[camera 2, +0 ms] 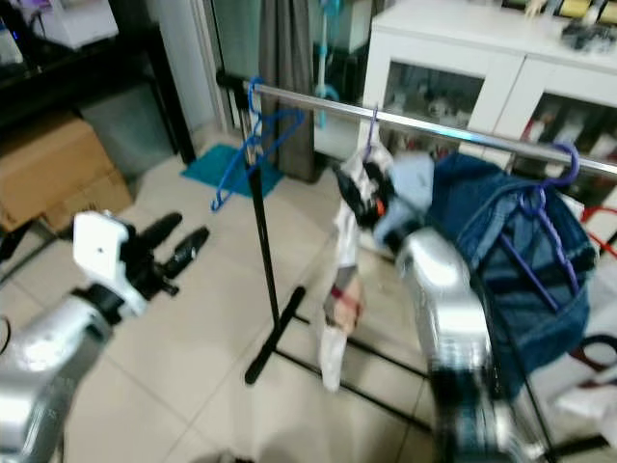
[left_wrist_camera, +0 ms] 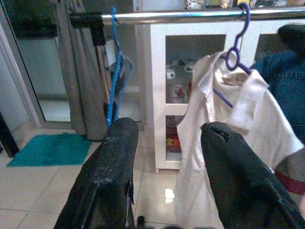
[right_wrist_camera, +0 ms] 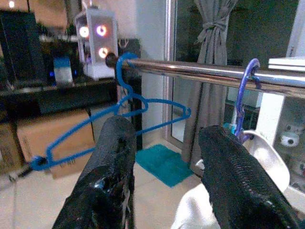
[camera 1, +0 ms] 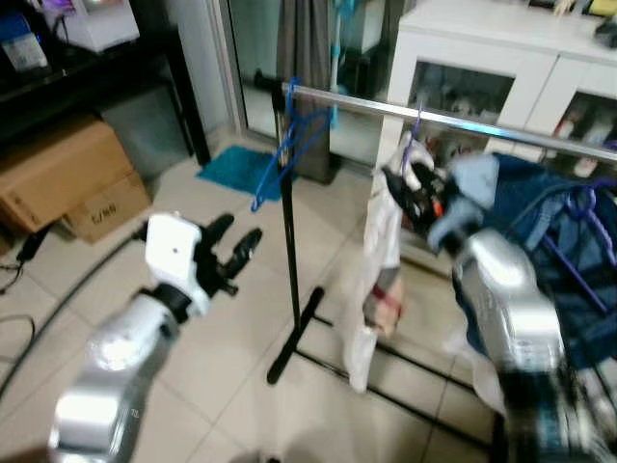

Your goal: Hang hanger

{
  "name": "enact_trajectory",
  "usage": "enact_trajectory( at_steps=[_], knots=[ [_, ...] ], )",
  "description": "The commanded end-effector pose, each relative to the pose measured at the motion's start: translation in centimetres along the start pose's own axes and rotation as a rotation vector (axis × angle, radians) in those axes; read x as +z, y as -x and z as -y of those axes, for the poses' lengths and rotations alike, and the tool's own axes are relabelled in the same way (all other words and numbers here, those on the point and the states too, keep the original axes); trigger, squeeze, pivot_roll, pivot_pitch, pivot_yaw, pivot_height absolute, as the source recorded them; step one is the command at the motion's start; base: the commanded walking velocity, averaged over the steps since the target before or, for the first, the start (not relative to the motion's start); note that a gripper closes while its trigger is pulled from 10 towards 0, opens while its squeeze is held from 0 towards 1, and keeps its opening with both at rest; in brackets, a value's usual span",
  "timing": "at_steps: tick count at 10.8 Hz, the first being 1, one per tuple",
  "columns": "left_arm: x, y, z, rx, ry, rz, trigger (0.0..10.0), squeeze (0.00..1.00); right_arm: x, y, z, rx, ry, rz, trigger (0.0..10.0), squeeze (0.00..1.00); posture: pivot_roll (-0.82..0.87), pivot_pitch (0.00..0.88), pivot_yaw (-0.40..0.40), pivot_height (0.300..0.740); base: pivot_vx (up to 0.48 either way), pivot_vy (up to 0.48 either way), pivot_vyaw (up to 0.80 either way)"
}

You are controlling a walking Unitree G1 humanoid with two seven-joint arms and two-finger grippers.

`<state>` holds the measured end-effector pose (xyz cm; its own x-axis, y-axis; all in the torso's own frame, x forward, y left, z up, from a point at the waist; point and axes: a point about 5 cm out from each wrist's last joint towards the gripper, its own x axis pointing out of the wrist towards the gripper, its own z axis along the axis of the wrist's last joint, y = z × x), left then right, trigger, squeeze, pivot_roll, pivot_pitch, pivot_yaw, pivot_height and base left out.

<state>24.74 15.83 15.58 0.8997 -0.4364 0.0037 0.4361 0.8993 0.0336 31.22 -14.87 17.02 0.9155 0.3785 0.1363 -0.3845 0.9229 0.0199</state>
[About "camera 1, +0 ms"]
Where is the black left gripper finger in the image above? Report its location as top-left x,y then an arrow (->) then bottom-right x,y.
222,228 -> 264,279
198,213 -> 236,248

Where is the blue plastic hanger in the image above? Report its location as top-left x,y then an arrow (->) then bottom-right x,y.
251,75 -> 335,213

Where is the purple plastic hanger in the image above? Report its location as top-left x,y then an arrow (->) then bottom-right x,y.
535,178 -> 617,314
400,104 -> 430,179

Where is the metal clothes rack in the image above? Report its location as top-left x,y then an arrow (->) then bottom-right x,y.
253,69 -> 617,454

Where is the teal floor mat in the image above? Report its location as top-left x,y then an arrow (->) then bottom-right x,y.
196,145 -> 282,204

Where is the white printed shirt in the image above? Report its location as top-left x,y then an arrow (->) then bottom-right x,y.
342,143 -> 437,395

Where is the small cardboard box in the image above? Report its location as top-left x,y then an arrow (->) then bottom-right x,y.
60,172 -> 152,244

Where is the blue denim garment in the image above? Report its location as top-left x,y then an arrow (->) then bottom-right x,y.
451,152 -> 617,372

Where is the teal mop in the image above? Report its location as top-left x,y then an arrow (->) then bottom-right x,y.
331,0 -> 356,102

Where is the grey curtain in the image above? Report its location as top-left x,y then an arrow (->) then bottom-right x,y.
275,0 -> 335,184

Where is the white glass-door cabinet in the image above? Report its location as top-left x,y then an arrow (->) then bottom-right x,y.
381,0 -> 617,170

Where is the large cardboard box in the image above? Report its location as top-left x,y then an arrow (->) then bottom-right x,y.
0,114 -> 136,232

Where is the black power adapter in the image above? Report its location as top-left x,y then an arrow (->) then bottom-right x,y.
14,225 -> 56,263

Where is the black desk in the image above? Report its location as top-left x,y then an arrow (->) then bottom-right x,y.
0,0 -> 211,167

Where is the white appliance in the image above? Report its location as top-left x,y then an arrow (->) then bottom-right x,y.
53,0 -> 143,52

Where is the blue box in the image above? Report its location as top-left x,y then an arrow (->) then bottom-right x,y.
0,10 -> 49,73

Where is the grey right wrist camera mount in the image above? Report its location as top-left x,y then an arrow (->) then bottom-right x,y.
426,154 -> 502,254

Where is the light grey left wrist camera mount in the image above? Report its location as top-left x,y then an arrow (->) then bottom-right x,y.
145,212 -> 221,319

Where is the black floor cable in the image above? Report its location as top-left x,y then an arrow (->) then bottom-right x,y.
0,227 -> 150,401

